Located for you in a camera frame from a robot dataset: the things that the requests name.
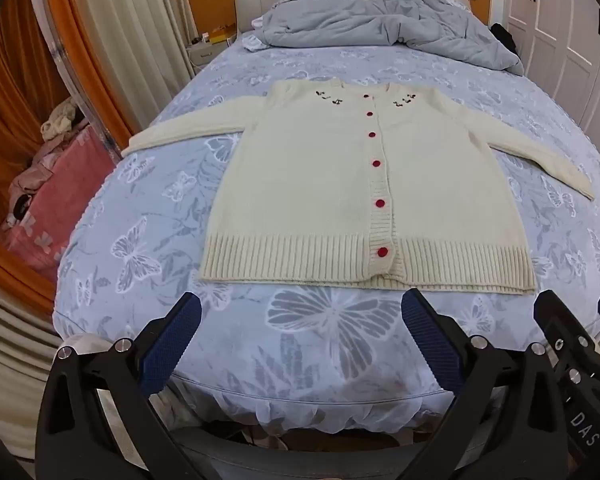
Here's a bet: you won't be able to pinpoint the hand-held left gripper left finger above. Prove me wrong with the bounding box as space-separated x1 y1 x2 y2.
35 291 216 480

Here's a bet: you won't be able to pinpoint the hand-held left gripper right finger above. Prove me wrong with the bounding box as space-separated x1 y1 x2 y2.
401 288 581 480

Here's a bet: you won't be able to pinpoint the cream knit cardigan red buttons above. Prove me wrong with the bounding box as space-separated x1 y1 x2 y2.
121 79 596 295

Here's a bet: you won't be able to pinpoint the pile of pale clothes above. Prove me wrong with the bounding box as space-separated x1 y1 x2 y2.
40 97 88 141

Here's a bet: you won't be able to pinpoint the blue butterfly print bedsheet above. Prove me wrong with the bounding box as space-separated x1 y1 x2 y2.
52 42 600 433

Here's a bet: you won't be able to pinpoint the cream curtain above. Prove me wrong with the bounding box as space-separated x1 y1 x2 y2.
0 280 63 411
77 0 196 128

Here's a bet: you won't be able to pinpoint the pink blanket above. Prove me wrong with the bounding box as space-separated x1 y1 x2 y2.
0 130 123 273

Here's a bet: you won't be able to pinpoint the white wardrobe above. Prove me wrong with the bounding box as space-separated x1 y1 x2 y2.
500 0 600 161

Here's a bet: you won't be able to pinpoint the white nightstand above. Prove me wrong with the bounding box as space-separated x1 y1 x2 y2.
186 35 238 81

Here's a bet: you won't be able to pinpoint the dark cloth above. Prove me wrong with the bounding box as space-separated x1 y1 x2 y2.
490 22 518 56

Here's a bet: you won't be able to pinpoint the orange curtain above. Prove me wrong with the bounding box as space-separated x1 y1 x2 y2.
0 0 148 306

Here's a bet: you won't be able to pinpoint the white patterned cloth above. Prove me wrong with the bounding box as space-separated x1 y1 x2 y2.
243 17 272 53

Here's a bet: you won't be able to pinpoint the grey crumpled duvet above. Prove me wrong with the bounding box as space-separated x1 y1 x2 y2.
243 0 525 77

